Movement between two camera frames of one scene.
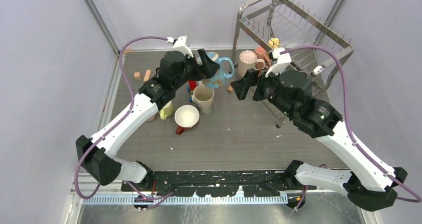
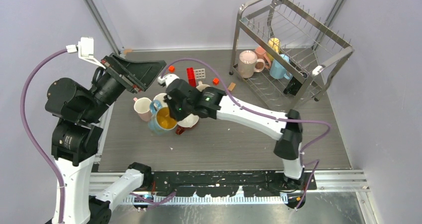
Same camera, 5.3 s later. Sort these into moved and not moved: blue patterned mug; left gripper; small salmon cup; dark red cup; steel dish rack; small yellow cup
Moved: left gripper; blue patterned mug
Not moved: steel dish rack; dark red cup; small salmon cup; small yellow cup
